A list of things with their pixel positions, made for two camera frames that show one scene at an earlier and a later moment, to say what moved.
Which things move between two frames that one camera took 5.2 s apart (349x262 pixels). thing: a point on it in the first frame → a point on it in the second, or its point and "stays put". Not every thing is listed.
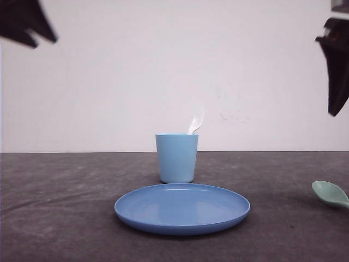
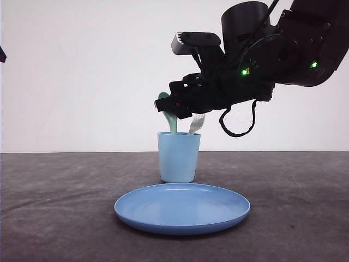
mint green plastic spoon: [330, 192] → [172, 118]
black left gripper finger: [12, 23] → [2, 55]
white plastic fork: [197, 120] stays put
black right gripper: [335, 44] → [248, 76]
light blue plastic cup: [177, 156] stays put
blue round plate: [181, 209] stays put
